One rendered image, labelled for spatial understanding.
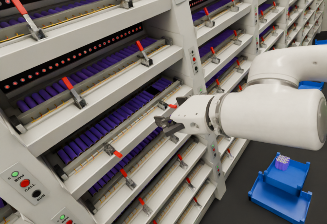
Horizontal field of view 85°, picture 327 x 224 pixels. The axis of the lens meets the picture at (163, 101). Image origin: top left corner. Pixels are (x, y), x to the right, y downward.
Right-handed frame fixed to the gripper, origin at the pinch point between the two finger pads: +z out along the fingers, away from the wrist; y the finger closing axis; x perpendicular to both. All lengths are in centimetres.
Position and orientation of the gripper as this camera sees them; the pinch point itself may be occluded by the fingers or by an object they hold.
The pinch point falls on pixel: (170, 111)
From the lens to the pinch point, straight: 48.8
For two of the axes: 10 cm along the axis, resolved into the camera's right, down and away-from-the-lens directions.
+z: -6.2, 0.1, 7.8
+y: 6.6, -5.4, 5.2
